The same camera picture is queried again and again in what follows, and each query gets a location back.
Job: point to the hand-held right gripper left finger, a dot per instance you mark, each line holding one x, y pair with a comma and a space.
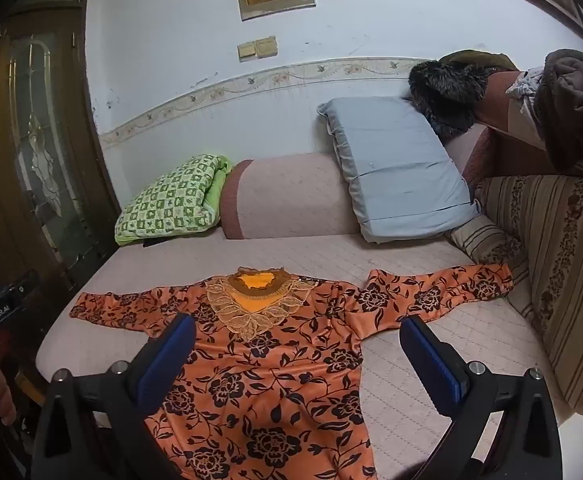
166, 360

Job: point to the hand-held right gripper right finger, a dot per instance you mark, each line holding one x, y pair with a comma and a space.
431, 360

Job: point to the orange floral shirt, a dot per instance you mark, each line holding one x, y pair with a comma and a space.
281, 360

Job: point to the person's left hand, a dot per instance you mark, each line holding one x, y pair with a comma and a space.
3, 395

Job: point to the small striped cushion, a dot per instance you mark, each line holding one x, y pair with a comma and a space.
491, 245

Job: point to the green checkered pillow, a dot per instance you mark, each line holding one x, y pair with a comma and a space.
171, 205

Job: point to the large striped floral cushion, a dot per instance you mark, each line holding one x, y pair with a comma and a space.
561, 270

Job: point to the grey-blue pillow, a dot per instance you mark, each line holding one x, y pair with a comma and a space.
401, 170

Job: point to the wooden door with glass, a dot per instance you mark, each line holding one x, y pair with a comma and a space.
31, 110

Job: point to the dark furry cushion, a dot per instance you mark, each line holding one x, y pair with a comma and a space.
446, 95

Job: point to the brown jacket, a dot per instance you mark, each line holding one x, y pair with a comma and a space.
576, 110

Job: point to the white patterned cloth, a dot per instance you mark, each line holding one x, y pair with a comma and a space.
526, 85

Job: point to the beige wall switch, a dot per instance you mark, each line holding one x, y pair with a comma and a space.
266, 46
246, 51

